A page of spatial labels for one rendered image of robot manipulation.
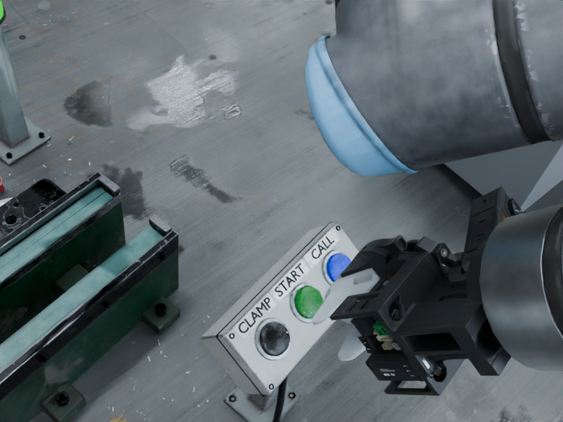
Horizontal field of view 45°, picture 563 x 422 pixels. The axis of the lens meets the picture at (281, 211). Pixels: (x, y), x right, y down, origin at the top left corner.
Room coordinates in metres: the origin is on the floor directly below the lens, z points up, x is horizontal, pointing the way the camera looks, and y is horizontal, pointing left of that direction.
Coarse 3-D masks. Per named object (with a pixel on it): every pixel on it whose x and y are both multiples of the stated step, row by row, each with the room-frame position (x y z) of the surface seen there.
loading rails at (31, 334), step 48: (96, 192) 0.51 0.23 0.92; (0, 240) 0.41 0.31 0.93; (48, 240) 0.43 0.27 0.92; (96, 240) 0.48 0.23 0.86; (144, 240) 0.45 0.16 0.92; (0, 288) 0.36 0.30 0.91; (48, 288) 0.40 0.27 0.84; (96, 288) 0.38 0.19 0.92; (144, 288) 0.41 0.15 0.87; (0, 336) 0.34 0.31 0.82; (48, 336) 0.30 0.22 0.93; (96, 336) 0.35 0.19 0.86; (0, 384) 0.24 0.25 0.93; (48, 384) 0.28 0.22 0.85
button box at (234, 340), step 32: (288, 256) 0.38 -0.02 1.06; (320, 256) 0.37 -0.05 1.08; (352, 256) 0.39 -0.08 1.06; (256, 288) 0.33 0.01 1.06; (288, 288) 0.33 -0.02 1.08; (320, 288) 0.34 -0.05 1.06; (224, 320) 0.29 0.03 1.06; (256, 320) 0.29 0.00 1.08; (288, 320) 0.30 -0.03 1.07; (224, 352) 0.26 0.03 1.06; (256, 352) 0.26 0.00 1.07; (288, 352) 0.28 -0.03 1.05; (256, 384) 0.24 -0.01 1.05
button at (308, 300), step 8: (304, 288) 0.33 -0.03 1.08; (312, 288) 0.33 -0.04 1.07; (296, 296) 0.32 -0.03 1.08; (304, 296) 0.32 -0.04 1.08; (312, 296) 0.33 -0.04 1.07; (320, 296) 0.33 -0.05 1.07; (296, 304) 0.32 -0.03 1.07; (304, 304) 0.32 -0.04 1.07; (312, 304) 0.32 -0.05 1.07; (320, 304) 0.32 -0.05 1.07; (304, 312) 0.31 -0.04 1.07; (312, 312) 0.31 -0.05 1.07
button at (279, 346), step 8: (264, 328) 0.28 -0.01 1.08; (272, 328) 0.28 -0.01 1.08; (280, 328) 0.29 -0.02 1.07; (264, 336) 0.28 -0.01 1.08; (272, 336) 0.28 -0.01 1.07; (280, 336) 0.28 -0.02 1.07; (288, 336) 0.29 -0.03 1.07; (264, 344) 0.27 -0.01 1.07; (272, 344) 0.27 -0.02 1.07; (280, 344) 0.27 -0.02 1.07; (288, 344) 0.28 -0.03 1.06; (272, 352) 0.27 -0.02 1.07; (280, 352) 0.27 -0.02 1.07
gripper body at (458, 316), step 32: (416, 256) 0.27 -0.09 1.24; (448, 256) 0.27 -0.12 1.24; (480, 256) 0.24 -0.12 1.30; (384, 288) 0.24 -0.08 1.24; (416, 288) 0.24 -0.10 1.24; (448, 288) 0.24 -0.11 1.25; (352, 320) 0.23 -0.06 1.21; (384, 320) 0.21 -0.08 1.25; (416, 320) 0.21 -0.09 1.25; (448, 320) 0.20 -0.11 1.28; (480, 320) 0.20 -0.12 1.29; (384, 352) 0.22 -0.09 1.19; (416, 352) 0.20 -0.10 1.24; (448, 352) 0.19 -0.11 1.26; (480, 352) 0.19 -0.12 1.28
